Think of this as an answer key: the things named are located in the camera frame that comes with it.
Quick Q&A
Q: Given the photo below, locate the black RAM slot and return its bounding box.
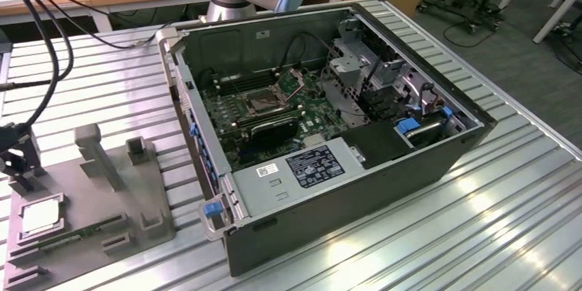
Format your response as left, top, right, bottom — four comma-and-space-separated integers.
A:
218, 78, 275, 93
230, 108, 305, 127
214, 72, 279, 85

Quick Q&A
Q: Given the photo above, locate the thick black cable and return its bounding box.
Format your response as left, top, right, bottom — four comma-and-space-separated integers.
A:
12, 0, 63, 128

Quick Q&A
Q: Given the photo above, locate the silver drive cage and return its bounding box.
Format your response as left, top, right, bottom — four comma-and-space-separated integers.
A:
325, 18, 381, 101

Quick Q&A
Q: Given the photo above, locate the black rating label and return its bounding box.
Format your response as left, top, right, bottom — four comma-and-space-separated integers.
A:
285, 145, 347, 189

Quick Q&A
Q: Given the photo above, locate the black graphics card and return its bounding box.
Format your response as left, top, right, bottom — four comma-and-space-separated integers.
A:
235, 117, 301, 166

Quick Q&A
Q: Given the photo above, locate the blue slot retention bar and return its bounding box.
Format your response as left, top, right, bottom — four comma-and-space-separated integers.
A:
184, 109, 215, 183

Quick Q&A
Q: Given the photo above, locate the black arched wire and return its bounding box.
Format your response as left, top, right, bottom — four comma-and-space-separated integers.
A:
281, 31, 335, 70

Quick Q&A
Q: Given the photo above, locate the green motherboard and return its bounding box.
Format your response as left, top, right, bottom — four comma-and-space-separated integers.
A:
199, 67, 365, 166

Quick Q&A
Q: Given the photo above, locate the white barcode sticker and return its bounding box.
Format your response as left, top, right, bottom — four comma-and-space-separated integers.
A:
253, 164, 281, 179

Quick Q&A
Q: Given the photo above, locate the thin black cable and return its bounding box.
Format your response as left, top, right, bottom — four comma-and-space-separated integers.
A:
0, 79, 52, 93

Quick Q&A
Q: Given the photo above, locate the black cable with plug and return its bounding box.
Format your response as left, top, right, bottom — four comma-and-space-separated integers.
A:
44, 0, 150, 49

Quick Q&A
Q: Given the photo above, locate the CPU socket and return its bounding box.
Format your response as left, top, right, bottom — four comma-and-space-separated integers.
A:
245, 90, 287, 119

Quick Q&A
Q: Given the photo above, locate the blue drive carrier handle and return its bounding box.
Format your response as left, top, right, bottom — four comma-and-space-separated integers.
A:
393, 117, 421, 136

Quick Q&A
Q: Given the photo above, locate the white table leg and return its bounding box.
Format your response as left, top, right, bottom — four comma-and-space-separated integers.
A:
532, 0, 582, 45

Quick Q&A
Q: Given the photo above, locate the black open PC case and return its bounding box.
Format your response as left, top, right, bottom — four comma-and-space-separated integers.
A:
154, 0, 499, 278

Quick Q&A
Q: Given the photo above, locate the thin locking lever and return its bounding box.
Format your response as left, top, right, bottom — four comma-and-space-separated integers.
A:
290, 78, 307, 102

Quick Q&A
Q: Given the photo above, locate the silver CPU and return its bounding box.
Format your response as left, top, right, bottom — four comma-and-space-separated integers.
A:
22, 199, 63, 236

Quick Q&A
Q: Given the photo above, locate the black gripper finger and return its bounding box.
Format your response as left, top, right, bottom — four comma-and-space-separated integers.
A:
16, 130, 47, 193
0, 150, 27, 178

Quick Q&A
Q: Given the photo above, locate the green RAM stick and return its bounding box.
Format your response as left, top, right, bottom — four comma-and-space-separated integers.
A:
39, 217, 124, 249

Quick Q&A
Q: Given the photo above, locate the blue case latch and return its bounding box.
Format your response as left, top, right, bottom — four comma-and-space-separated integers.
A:
204, 202, 225, 219

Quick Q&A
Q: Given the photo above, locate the metal socket cover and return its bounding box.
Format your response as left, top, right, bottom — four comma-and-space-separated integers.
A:
271, 68, 310, 105

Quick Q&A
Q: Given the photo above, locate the grey power supply unit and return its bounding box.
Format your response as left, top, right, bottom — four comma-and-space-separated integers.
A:
225, 136, 370, 221

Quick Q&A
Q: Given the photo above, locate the grey parts rack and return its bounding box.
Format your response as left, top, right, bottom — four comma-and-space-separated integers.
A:
7, 123, 179, 288

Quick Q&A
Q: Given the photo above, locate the black plastic shroud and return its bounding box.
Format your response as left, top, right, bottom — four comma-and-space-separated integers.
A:
341, 122, 415, 170

